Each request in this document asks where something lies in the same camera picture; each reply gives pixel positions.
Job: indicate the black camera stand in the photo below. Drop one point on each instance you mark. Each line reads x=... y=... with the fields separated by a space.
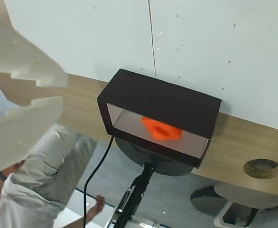
x=158 y=164

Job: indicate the person's hand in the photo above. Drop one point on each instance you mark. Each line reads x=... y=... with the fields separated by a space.
x=96 y=205

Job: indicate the orange cube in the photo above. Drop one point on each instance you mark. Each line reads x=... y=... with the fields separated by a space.
x=162 y=131

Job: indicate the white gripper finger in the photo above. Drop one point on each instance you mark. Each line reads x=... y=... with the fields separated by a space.
x=18 y=133
x=22 y=59

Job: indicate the white chair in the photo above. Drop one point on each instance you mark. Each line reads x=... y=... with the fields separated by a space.
x=243 y=199

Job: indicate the dark wristwatch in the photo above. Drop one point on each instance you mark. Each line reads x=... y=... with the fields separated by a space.
x=2 y=176

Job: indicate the person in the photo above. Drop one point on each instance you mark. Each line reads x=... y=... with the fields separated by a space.
x=46 y=166

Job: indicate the dark brown cardboard box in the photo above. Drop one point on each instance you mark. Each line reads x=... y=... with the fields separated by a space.
x=158 y=102

